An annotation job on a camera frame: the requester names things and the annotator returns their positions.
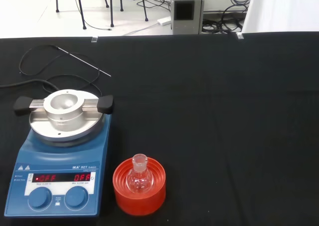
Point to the white power strip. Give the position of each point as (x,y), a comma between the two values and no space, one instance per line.
(164,21)

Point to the blue-base magnetic stirrer heater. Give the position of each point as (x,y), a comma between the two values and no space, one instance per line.
(57,158)

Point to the clear cloth clip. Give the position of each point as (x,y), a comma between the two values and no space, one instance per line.
(94,39)
(239,35)

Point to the pale board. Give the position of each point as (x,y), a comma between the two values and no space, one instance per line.
(281,9)

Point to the grey metal box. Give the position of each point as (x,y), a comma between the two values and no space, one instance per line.
(187,24)

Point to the black tripod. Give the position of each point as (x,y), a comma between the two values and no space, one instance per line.
(111,9)
(81,9)

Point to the orange ribbed flask stand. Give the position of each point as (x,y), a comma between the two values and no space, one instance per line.
(139,202)

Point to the black bench cloth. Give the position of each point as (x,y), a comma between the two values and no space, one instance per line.
(211,116)

